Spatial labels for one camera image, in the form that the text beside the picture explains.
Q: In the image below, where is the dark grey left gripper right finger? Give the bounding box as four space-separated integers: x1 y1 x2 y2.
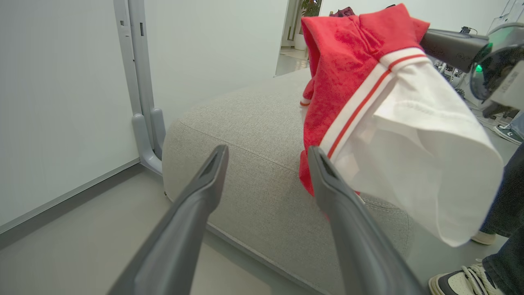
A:
308 146 424 295

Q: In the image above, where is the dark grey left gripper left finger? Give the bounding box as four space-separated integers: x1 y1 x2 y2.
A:
107 145 229 295

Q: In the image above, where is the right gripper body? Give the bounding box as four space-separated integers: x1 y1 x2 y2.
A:
470 23 524 118

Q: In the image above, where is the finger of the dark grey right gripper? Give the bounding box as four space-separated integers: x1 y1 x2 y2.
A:
420 29 490 72

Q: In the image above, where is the red and white shirt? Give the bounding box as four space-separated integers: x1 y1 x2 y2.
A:
299 3 504 247

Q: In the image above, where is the dark sneaker white sole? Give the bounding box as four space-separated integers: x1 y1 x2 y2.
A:
493 124 524 145

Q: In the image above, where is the grey fabric sofa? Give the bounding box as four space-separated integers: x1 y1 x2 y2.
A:
162 68 414 295

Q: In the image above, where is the white and grey sneaker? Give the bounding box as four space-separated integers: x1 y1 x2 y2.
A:
428 262 505 295

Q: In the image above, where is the plain white shoe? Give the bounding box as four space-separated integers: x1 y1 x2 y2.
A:
471 231 497 246

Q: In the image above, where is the dark jeans leg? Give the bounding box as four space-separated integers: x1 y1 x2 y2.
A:
480 143 524 295

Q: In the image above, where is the green potted plant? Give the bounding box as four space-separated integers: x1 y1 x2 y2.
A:
294 0 323 51

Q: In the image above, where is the grey partition post with foot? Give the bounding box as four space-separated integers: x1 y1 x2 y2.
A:
113 0 167 175

